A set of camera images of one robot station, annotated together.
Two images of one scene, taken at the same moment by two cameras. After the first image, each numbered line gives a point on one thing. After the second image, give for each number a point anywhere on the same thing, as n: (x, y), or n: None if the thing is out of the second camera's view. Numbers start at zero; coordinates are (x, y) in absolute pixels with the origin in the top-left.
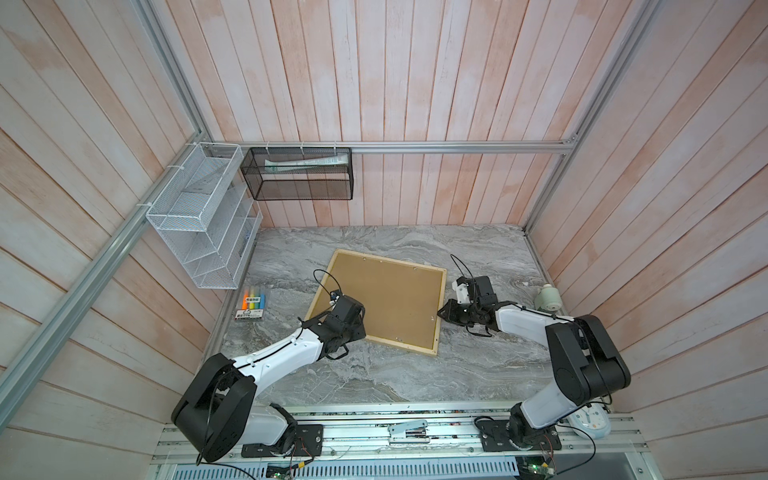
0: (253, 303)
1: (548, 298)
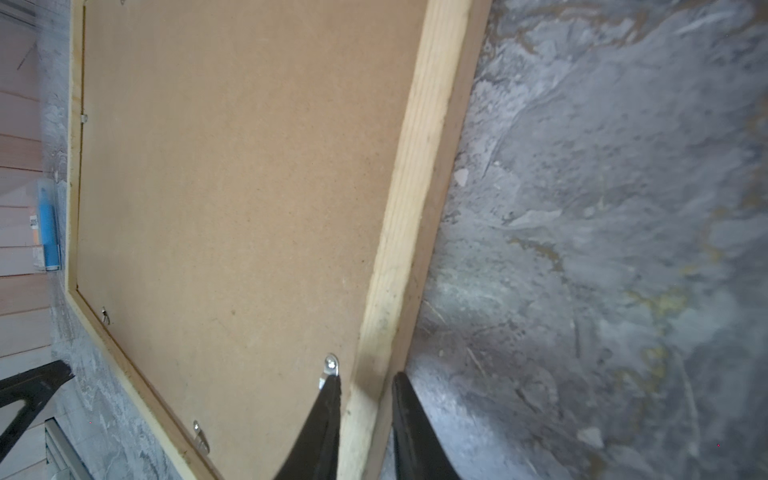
0: (47, 253)
1: None
